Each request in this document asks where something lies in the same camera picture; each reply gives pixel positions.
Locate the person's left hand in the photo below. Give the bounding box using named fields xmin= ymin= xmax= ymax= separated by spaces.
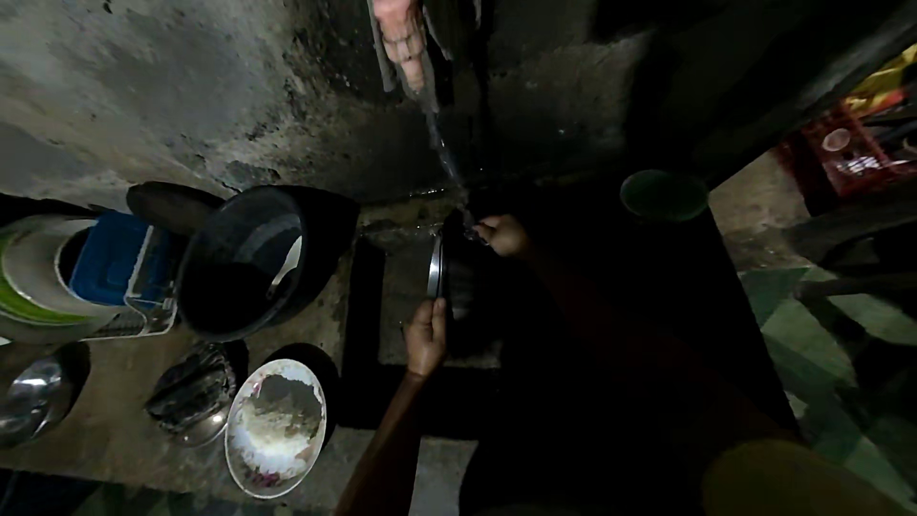
xmin=404 ymin=297 xmax=447 ymax=379

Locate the tap with pinkish wrapping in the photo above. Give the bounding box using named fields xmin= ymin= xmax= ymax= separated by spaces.
xmin=369 ymin=0 xmax=454 ymax=94

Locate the yellow plastic bag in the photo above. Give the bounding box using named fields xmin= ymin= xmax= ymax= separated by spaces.
xmin=853 ymin=44 xmax=917 ymax=116

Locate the green-rimmed white plate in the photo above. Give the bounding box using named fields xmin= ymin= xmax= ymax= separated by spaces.
xmin=0 ymin=215 xmax=119 ymax=344

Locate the shiny steel plate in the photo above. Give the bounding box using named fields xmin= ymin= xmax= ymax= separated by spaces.
xmin=427 ymin=229 xmax=447 ymax=301

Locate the dark scrubber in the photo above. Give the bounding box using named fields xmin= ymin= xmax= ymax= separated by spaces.
xmin=462 ymin=208 xmax=490 ymax=246

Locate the shiny steel bowl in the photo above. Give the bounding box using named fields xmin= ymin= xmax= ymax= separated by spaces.
xmin=0 ymin=355 xmax=75 ymax=450

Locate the white wire dish rack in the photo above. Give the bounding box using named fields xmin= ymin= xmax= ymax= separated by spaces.
xmin=82 ymin=224 xmax=179 ymax=341

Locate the concrete sink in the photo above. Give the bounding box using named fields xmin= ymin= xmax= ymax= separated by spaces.
xmin=341 ymin=208 xmax=507 ymax=441

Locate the person's left forearm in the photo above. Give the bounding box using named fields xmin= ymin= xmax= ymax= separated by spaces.
xmin=334 ymin=371 xmax=428 ymax=516

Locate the white spatula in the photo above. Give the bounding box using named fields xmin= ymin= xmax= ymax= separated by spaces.
xmin=266 ymin=236 xmax=304 ymax=301

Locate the dark round lid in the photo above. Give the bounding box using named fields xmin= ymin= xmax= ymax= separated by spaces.
xmin=126 ymin=181 xmax=226 ymax=236

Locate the large black basin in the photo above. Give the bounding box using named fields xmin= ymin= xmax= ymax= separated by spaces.
xmin=175 ymin=185 xmax=308 ymax=343

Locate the person's right hand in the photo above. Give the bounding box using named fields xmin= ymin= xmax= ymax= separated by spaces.
xmin=473 ymin=214 xmax=532 ymax=259

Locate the green round bowl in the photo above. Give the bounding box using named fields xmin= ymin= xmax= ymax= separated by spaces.
xmin=619 ymin=169 xmax=710 ymax=223

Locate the red plastic crate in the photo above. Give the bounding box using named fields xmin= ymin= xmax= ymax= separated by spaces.
xmin=777 ymin=100 xmax=917 ymax=217

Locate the blue plastic container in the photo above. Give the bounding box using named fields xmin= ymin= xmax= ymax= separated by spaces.
xmin=69 ymin=211 xmax=169 ymax=307

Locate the person's right forearm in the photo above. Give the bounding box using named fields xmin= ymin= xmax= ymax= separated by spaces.
xmin=517 ymin=235 xmax=800 ymax=460

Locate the white floral oval plate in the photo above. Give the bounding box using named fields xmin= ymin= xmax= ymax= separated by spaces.
xmin=224 ymin=358 xmax=328 ymax=500

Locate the small steel dish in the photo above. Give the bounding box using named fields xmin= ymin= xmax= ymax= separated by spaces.
xmin=172 ymin=407 xmax=231 ymax=449

